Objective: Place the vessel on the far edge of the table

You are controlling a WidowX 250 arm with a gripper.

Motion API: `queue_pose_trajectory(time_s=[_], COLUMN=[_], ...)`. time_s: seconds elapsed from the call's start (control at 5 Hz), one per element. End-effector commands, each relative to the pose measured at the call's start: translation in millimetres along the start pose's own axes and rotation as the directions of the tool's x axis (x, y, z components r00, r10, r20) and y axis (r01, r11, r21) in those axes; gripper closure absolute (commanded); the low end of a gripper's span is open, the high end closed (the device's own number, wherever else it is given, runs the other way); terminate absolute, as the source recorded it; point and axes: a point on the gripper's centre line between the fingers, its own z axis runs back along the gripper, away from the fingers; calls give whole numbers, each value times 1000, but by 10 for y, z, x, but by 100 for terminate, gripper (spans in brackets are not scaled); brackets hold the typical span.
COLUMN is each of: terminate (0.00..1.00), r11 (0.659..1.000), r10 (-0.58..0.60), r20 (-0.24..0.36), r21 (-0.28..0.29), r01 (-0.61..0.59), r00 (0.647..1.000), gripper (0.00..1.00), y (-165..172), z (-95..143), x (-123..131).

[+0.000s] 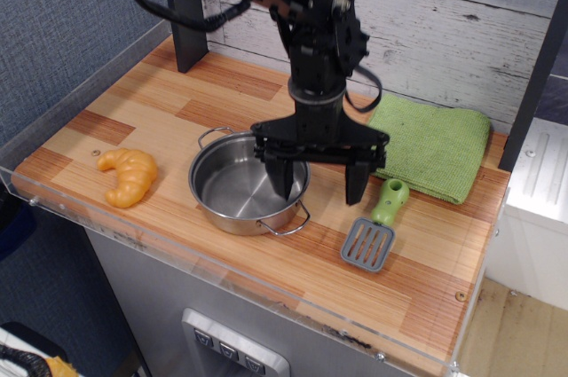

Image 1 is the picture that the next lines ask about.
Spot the green folded cloth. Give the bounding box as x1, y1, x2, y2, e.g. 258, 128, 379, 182
368, 95, 491, 205

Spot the dark grey post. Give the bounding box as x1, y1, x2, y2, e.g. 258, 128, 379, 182
167, 0, 209, 74
499, 0, 567, 172

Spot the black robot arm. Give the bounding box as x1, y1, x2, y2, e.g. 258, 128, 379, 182
242, 0, 390, 205

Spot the yellow object bottom left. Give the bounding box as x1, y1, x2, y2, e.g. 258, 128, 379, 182
45, 357, 80, 377

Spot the grey metal cabinet front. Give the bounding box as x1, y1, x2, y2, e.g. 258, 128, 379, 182
87, 231, 447, 376

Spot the white cabinet at right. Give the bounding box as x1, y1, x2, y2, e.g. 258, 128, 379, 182
485, 118, 567, 310

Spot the clear acrylic table guard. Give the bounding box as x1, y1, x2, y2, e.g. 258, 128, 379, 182
1, 23, 509, 376

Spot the silver dispenser button panel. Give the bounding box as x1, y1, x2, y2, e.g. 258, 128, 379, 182
181, 308, 291, 376

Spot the orange plastic croissant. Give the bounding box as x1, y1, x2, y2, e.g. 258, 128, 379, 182
97, 148, 158, 208

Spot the dark grey left post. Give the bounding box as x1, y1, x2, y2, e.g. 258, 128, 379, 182
167, 0, 209, 74

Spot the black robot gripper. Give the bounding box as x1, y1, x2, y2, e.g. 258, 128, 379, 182
251, 102, 390, 206

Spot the small stainless steel pot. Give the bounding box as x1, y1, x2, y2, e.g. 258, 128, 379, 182
188, 127, 311, 237

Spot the dark grey right post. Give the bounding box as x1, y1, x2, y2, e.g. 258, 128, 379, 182
499, 0, 567, 172

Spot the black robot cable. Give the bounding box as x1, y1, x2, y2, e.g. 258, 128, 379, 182
100, 0, 383, 113

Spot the green grey toy spatula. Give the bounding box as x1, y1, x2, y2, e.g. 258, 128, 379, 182
340, 178, 410, 273

